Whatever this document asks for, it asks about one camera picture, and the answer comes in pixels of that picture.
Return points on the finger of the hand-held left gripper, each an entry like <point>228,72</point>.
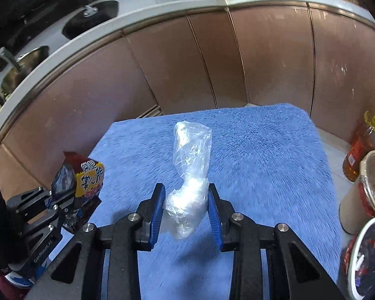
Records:
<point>28,197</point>
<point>62,204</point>

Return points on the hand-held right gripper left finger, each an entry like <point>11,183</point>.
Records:
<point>157,217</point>

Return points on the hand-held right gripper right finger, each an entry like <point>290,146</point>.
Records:
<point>214,222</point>

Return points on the red yellow snack packet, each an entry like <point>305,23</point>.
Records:
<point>89,178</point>

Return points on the clear plastic bag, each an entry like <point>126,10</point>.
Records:
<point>190,150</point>

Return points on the beige paper bin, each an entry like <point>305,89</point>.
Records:
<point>351,206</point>

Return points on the person's left forearm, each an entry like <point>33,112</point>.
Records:
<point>0,289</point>

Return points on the person's left hand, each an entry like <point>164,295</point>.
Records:
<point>18,279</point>

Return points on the blue mat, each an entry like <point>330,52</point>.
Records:
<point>253,162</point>

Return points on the cabinet vent grille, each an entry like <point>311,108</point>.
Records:
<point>150,112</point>

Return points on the steel faucet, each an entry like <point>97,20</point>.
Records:
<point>9,57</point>

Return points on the brown kitchen cabinet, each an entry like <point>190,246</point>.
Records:
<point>175,68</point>

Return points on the cooking oil bottle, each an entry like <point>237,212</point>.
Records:
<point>357,156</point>

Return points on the white rimmed red bin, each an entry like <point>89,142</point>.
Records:
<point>372,256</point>

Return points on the white kitchen countertop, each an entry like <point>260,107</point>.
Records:
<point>143,18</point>

